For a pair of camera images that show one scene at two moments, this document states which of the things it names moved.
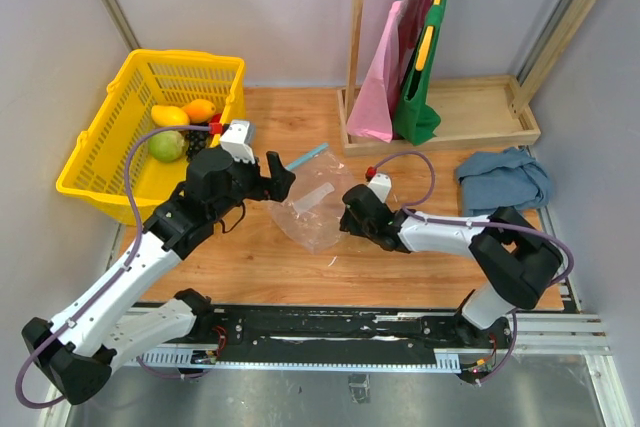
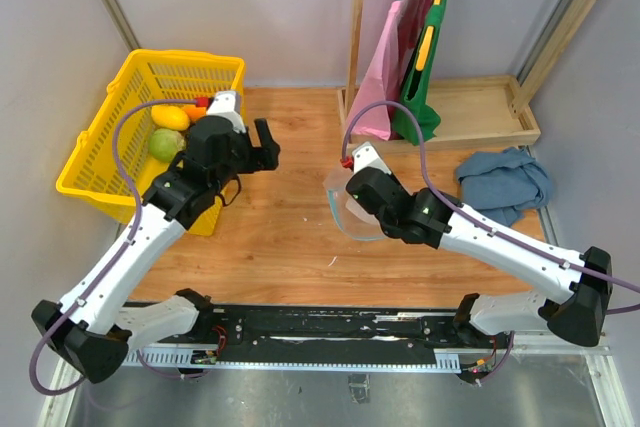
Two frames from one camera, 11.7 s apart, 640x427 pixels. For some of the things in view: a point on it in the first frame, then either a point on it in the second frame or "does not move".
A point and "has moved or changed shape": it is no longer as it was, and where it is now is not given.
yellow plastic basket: [92, 175] does not move
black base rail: [340, 339] does not move
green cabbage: [166, 146] does not move
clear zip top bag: [310, 214] has moved or changed shape
